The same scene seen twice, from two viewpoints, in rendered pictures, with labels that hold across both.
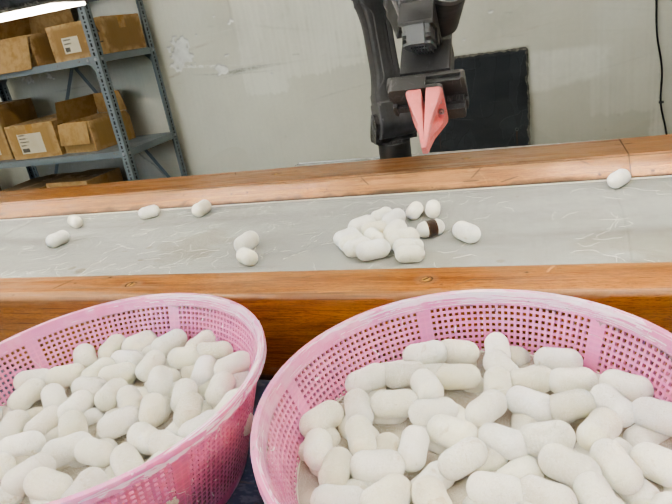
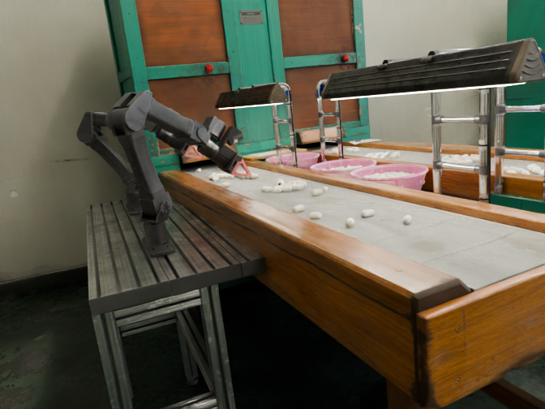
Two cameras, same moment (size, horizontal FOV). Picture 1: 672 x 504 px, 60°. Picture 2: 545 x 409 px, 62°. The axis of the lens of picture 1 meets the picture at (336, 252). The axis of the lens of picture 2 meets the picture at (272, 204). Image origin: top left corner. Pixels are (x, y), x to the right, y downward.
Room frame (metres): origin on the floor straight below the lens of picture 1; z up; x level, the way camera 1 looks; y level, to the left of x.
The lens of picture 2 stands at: (1.77, 1.02, 1.06)
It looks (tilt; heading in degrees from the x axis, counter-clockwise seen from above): 13 degrees down; 226
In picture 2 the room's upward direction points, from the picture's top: 6 degrees counter-clockwise
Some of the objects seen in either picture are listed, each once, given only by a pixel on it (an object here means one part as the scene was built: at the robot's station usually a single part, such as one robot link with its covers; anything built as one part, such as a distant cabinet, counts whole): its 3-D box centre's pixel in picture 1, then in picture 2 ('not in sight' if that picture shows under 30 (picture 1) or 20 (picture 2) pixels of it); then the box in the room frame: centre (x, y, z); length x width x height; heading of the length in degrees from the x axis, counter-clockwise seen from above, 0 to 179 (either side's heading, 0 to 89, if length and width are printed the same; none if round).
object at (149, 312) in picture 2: not in sight; (148, 318); (1.05, -0.44, 0.32); 1.20 x 0.29 x 0.63; 67
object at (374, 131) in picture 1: (394, 126); (154, 211); (1.11, -0.15, 0.77); 0.09 x 0.06 x 0.06; 98
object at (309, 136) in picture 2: not in sight; (321, 135); (-0.28, -0.62, 0.83); 0.30 x 0.06 x 0.07; 160
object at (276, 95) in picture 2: not in sight; (246, 97); (0.45, -0.42, 1.08); 0.62 x 0.08 x 0.07; 70
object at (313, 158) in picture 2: not in sight; (293, 165); (0.13, -0.48, 0.72); 0.27 x 0.27 x 0.10
